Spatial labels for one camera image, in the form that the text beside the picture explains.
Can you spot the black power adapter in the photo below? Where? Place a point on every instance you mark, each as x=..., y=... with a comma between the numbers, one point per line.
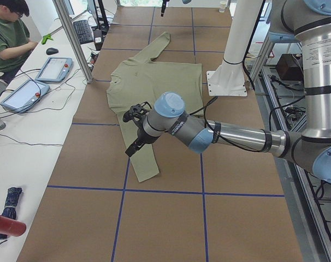
x=98, y=39

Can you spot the green plastic clamp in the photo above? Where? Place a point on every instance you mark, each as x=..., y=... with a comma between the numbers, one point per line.
x=45, y=38

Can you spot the aluminium frame post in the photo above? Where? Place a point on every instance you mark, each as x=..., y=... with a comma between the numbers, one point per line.
x=72, y=38

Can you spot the red cylindrical bottle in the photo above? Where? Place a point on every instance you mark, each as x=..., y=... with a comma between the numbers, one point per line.
x=11, y=227

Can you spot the black keyboard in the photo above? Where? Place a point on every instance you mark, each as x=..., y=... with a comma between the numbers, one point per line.
x=83, y=31

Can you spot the blue teach pendant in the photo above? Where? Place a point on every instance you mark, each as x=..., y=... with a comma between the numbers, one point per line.
x=25, y=96
x=55, y=70

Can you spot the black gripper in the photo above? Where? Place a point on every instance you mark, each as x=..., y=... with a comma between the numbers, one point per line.
x=140, y=135

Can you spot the folded dark blue umbrella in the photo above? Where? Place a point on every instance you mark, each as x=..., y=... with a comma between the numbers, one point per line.
x=10, y=205

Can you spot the near blue teach pendant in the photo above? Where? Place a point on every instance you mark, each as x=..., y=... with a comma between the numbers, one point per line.
x=25, y=96

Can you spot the olive green long-sleeve shirt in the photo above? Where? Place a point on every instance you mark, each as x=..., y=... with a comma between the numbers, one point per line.
x=142, y=79

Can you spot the person in green shirt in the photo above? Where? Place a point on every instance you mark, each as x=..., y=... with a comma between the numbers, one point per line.
x=15, y=43

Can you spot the brown wooden box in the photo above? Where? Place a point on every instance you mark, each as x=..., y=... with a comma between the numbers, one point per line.
x=290, y=67

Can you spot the far blue teach pendant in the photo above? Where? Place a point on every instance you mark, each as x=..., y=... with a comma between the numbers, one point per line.
x=55, y=70

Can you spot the black computer mouse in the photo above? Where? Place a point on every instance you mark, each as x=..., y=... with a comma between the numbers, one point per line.
x=51, y=51

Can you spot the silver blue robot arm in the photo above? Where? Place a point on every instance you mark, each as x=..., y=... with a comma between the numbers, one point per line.
x=309, y=24

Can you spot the paper cup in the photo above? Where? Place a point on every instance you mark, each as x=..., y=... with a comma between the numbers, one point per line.
x=222, y=6

